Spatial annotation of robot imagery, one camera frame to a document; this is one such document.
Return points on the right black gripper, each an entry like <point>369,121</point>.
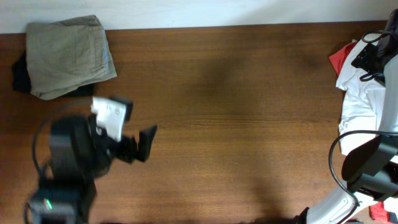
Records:
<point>364,60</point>

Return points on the red garment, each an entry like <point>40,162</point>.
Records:
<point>363,109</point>

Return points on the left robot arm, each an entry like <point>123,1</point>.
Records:
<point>81,152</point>

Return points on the khaki shorts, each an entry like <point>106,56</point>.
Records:
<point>65,55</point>

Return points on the white shirt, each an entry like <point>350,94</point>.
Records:
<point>360,102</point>

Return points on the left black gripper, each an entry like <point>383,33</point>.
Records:
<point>130,146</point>

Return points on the folded black garment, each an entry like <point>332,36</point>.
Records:
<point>21,80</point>

